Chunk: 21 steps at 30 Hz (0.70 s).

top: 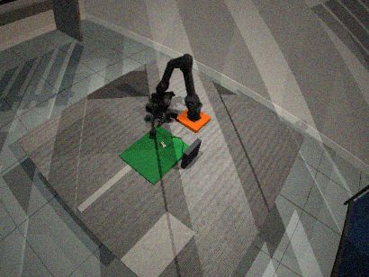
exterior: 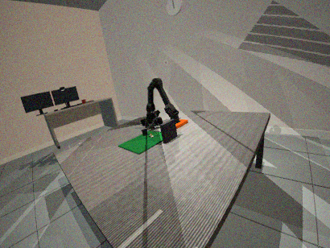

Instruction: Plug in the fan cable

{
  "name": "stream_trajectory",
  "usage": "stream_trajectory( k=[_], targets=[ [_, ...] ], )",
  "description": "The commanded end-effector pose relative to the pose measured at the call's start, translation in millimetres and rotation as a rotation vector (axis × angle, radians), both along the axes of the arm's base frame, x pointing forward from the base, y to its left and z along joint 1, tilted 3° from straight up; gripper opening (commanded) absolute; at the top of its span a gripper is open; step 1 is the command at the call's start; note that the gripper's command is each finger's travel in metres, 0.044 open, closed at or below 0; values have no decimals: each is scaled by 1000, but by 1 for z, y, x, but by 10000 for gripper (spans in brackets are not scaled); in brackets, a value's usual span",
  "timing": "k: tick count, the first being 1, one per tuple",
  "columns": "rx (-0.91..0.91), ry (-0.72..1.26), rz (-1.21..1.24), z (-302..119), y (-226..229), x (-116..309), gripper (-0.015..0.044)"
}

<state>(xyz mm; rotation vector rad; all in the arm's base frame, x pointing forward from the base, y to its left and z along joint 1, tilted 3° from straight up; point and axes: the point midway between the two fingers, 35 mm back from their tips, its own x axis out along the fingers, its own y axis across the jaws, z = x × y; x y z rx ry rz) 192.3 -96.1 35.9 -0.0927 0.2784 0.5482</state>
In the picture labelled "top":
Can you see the green circuit board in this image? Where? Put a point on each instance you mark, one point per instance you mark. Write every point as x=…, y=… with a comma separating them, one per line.
x=152, y=157

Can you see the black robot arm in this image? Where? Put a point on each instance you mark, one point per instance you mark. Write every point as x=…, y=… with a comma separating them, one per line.
x=192, y=101

